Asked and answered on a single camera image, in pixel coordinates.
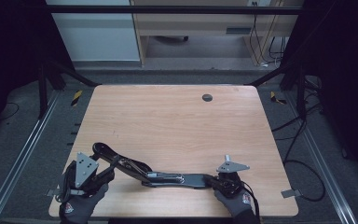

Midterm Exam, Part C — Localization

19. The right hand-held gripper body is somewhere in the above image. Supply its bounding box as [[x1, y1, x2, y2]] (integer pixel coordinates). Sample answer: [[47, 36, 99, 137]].
[[213, 154, 251, 199]]

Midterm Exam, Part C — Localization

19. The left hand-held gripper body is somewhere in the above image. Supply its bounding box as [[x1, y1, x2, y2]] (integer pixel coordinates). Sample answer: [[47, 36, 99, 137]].
[[62, 151, 116, 199]]

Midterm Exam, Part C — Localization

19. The black stapler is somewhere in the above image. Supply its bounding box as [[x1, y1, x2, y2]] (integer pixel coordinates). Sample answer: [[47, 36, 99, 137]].
[[91, 142, 218, 190]]

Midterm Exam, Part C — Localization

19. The person's right hand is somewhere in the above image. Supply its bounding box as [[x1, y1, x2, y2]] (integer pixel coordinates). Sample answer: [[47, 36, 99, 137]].
[[213, 189, 258, 217]]

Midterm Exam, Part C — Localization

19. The person's left hand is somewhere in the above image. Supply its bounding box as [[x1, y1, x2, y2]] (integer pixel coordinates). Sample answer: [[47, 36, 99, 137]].
[[59, 183, 110, 224]]

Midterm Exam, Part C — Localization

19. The yellow-black floor tape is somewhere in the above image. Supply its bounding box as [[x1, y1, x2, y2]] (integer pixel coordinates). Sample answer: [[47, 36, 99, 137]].
[[70, 90, 84, 107], [269, 91, 287, 105]]

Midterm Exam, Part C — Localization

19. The black metal stand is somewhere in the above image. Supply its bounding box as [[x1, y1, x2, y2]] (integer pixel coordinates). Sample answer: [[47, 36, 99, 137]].
[[36, 59, 102, 120], [245, 60, 309, 118]]

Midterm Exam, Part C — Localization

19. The white cabinet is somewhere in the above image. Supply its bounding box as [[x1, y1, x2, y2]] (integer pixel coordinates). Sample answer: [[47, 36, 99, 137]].
[[45, 0, 142, 63]]

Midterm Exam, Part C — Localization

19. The dark elongated object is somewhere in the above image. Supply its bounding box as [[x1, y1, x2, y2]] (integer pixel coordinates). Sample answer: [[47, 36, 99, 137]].
[[154, 35, 189, 44]]

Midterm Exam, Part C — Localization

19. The black curtain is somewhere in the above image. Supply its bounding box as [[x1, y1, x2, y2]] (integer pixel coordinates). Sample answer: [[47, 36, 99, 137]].
[[281, 0, 358, 188], [0, 0, 76, 144]]

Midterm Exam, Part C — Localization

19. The wooden desk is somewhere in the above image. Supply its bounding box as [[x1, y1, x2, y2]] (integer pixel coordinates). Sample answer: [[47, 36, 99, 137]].
[[130, 0, 304, 66]]

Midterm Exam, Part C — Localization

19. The right hand-held gripper cable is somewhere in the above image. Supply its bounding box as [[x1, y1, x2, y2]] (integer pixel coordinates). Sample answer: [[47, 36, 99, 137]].
[[241, 180, 261, 218]]

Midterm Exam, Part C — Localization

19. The aluminium floor rail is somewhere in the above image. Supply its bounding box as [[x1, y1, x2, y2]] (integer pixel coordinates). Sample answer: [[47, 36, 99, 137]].
[[283, 91, 358, 224], [0, 90, 62, 224]]

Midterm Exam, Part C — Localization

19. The black looped floor cable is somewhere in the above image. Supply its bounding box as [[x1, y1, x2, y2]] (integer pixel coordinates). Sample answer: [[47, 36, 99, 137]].
[[282, 119, 327, 203]]

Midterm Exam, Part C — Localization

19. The thin black floor cable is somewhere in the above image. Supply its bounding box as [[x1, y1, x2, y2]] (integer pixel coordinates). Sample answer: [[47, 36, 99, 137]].
[[0, 102, 21, 121]]

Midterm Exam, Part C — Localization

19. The black cable bundle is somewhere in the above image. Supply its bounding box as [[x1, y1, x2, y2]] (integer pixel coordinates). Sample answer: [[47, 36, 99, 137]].
[[268, 36, 288, 63]]

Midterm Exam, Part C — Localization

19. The black hanging cable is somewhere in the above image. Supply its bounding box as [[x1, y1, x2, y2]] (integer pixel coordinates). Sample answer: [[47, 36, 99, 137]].
[[249, 1, 262, 64]]

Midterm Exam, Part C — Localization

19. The black horizontal frame bar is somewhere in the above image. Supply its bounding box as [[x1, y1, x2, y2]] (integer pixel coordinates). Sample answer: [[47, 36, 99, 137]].
[[45, 4, 304, 16]]

